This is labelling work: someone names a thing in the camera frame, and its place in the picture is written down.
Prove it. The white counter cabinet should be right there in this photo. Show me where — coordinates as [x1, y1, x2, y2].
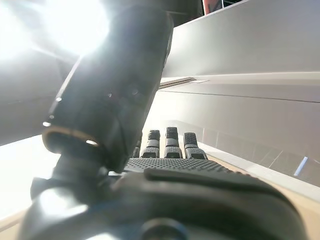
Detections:
[149, 0, 320, 181]

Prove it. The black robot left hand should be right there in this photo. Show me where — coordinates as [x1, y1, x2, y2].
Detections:
[17, 4, 308, 240]

